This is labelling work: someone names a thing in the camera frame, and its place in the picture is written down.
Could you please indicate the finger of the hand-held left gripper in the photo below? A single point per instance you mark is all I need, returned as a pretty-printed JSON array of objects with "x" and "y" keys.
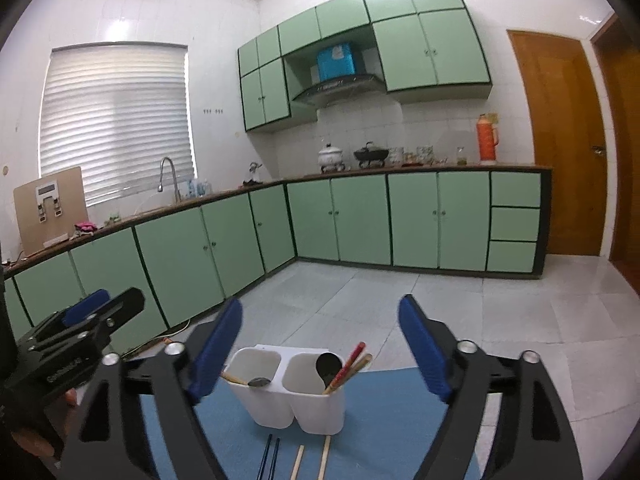
[
  {"x": 125, "y": 307},
  {"x": 87, "y": 306}
]

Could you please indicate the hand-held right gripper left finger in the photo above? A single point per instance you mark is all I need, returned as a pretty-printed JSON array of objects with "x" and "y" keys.
[{"x": 217, "y": 350}]

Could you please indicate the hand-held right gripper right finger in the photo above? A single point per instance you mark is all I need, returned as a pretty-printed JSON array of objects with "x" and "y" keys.
[{"x": 425, "y": 350}]

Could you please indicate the metal spoon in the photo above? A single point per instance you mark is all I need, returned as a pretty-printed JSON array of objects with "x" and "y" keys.
[{"x": 259, "y": 382}]

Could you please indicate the red patterned chopstick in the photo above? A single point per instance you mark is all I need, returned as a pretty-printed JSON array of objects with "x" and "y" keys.
[{"x": 352, "y": 362}]

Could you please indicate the white two-compartment utensil holder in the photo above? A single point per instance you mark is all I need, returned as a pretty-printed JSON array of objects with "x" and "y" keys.
[{"x": 280, "y": 405}]

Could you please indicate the black spoon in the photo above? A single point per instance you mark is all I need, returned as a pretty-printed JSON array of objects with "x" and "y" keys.
[{"x": 327, "y": 367}]

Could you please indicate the dark blue chopstick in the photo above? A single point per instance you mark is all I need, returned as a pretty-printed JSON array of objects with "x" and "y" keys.
[
  {"x": 274, "y": 460},
  {"x": 265, "y": 457}
]

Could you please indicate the light chopstick with red end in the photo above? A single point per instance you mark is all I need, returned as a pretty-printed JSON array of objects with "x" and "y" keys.
[{"x": 298, "y": 462}]

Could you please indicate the wooden chopsticks pair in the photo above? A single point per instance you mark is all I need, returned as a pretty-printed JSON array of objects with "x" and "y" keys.
[{"x": 325, "y": 460}]

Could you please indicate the person's left hand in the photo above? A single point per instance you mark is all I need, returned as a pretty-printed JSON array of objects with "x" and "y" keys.
[{"x": 32, "y": 442}]

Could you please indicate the green base cabinet run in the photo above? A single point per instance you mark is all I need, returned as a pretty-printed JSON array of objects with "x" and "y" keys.
[{"x": 170, "y": 260}]

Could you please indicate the pink cloth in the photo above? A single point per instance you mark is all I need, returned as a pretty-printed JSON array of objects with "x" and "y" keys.
[{"x": 85, "y": 227}]

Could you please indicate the blue table mat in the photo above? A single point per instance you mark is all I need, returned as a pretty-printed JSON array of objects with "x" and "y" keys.
[{"x": 385, "y": 430}]

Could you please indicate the light wooden board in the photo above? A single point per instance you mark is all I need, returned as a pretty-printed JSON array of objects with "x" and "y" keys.
[{"x": 25, "y": 220}]

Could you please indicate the green base cabinet with drawers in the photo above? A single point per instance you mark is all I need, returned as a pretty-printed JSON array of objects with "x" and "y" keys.
[{"x": 415, "y": 220}]

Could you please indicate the metal kitchen faucet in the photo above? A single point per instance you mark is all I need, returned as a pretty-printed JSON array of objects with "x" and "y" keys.
[{"x": 175, "y": 185}]

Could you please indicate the white window blind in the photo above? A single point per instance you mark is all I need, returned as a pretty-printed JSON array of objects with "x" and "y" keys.
[{"x": 115, "y": 125}]

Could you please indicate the small glass jar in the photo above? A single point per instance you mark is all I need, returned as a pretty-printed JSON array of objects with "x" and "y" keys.
[{"x": 461, "y": 157}]

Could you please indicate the gas stove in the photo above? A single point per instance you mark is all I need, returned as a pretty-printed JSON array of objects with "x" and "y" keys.
[{"x": 350, "y": 169}]

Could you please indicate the black wok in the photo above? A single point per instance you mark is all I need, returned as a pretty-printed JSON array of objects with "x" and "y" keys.
[{"x": 371, "y": 154}]

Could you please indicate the white lidded pot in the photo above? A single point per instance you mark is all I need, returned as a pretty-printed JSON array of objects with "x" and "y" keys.
[{"x": 331, "y": 156}]

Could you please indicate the orange thermos flask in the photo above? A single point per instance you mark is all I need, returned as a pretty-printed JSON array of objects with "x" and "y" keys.
[{"x": 486, "y": 142}]

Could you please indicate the wooden door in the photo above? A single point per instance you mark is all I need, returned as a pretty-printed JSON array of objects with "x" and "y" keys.
[{"x": 555, "y": 145}]

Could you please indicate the black range hood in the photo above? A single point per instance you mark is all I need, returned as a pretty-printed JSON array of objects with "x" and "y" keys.
[{"x": 340, "y": 89}]

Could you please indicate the blue box on range hood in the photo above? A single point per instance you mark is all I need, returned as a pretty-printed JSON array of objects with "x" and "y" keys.
[{"x": 336, "y": 62}]

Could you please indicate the green wall cabinet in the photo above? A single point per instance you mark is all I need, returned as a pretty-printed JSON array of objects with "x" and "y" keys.
[
  {"x": 265, "y": 95},
  {"x": 325, "y": 20},
  {"x": 430, "y": 45}
]

